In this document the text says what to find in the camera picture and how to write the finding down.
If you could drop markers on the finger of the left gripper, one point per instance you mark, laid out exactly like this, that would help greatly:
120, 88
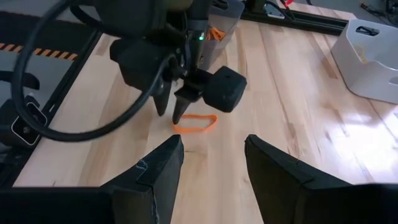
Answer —
162, 99
183, 102

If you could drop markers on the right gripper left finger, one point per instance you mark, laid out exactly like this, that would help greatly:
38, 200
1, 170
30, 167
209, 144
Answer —
149, 186

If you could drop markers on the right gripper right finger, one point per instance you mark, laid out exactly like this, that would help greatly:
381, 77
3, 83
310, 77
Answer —
273, 180

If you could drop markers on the orange rubber band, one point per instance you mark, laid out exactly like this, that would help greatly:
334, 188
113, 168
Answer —
196, 129
216, 33

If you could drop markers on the yellow rubber band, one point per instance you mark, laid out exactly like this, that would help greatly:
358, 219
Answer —
362, 56

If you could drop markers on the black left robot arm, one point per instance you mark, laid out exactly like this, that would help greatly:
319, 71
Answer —
133, 15

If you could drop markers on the grey translucent plastic basket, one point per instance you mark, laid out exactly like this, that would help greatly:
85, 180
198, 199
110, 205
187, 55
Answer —
227, 37

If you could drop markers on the orange black hazard tape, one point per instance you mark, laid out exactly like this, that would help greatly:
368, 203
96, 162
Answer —
46, 53

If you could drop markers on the white plastic basket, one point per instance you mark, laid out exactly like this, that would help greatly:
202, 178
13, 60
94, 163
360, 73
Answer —
373, 81

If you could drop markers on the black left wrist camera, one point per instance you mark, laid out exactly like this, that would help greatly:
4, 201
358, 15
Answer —
136, 62

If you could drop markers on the black camera box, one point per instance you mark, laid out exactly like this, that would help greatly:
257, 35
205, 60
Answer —
18, 130

